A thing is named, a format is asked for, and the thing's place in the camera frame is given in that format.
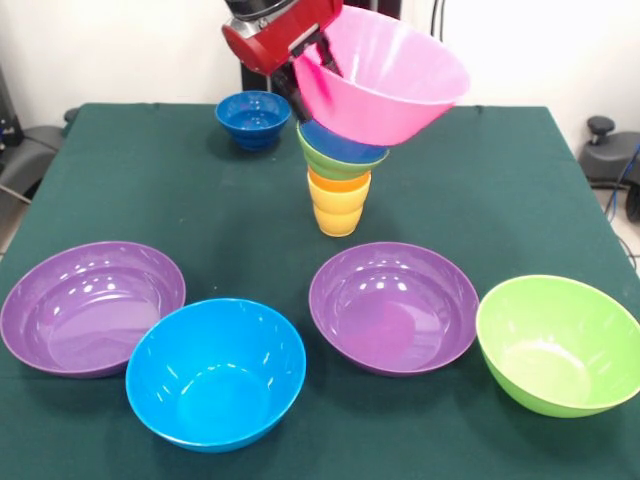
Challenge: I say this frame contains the purple bowl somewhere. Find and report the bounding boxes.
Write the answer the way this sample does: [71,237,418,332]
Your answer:
[0,241,187,379]
[309,241,481,377]

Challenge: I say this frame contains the orange cup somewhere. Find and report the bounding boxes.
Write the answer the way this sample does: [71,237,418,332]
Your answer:
[307,167,372,194]

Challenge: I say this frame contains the large blue bowl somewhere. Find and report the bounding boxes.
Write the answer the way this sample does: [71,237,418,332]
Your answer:
[125,297,307,453]

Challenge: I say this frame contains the small green bowl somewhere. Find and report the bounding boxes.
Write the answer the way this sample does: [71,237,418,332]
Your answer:
[296,125,391,182]

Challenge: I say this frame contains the black cables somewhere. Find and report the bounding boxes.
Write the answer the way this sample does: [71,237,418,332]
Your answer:
[425,0,451,46]

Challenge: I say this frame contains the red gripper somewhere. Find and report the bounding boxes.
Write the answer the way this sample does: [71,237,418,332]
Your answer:
[221,0,345,124]

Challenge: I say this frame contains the dark green table cloth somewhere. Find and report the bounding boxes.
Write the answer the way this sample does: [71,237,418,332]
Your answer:
[0,103,640,480]

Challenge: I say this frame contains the black knobbed equipment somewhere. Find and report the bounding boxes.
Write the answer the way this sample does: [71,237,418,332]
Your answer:
[585,115,640,226]

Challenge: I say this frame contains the small light blue bowl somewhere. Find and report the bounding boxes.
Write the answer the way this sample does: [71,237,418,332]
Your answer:
[298,118,390,166]

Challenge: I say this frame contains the black chair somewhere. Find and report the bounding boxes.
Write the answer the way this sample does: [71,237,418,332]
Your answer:
[0,65,81,201]

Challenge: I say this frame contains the yellow cup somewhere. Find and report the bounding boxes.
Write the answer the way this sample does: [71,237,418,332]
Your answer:
[308,180,371,239]

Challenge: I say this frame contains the large pink bowl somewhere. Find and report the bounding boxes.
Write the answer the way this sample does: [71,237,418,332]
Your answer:
[291,7,472,148]

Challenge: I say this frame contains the small dark blue bowl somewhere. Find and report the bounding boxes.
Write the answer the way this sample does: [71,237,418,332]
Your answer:
[216,91,293,151]

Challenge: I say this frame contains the large green bowl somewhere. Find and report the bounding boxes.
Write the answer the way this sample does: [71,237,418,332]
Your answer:
[476,275,640,419]

